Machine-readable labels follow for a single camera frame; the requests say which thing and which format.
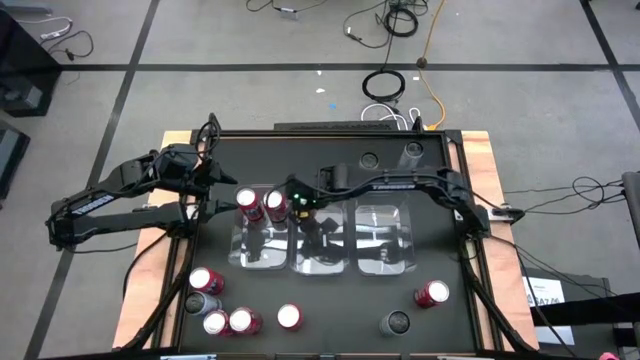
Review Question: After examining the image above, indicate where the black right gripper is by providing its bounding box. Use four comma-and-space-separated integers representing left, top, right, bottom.
294, 207, 347, 261

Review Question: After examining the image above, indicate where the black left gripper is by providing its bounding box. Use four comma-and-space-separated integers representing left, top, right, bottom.
184, 159, 239, 224

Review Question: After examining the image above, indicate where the red Fanta soda can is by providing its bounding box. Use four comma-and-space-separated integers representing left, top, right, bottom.
276, 302, 304, 332
234, 186, 266, 225
188, 265, 226, 296
263, 189, 291, 225

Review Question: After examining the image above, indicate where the clear plastic storage bin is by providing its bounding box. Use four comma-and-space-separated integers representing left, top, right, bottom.
228, 183, 292, 272
353, 187, 417, 277
289, 187, 350, 276

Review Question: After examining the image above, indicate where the white Celsius drink can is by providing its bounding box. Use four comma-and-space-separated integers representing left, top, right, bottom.
183, 291, 223, 317
397, 141, 425, 174
357, 151, 381, 174
378, 309, 412, 337

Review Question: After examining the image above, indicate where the red Coca-Cola soda can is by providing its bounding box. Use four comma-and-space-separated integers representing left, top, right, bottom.
202, 309, 234, 337
413, 279, 451, 310
228, 306, 264, 337

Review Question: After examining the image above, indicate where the dark monitor screen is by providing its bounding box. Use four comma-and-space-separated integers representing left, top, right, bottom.
0, 119, 31, 201

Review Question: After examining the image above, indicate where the black desk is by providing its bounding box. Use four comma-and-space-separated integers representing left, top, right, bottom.
0, 8, 62, 119

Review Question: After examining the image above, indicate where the black box with white label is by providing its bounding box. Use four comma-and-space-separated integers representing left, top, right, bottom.
522, 267, 614, 347

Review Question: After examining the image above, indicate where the black metal table frame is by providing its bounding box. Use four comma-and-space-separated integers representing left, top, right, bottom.
117, 113, 539, 360

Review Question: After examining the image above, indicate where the white cable bundle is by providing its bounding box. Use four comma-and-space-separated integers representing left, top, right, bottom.
359, 102, 422, 132

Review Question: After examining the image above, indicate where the black coiled floor cable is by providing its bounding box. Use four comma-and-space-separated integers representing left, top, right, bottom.
361, 68, 406, 104
382, 6, 419, 39

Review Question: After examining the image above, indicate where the black floor cable with plug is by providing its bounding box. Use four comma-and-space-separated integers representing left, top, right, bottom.
342, 0, 396, 50

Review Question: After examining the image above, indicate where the thin black floor cable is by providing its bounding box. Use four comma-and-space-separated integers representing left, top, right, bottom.
39, 29, 95, 64

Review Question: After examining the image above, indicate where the white floor cable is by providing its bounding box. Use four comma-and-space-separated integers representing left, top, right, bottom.
17, 16, 75, 42

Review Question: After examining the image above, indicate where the orange extension cable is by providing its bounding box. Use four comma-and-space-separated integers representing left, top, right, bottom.
416, 0, 447, 132

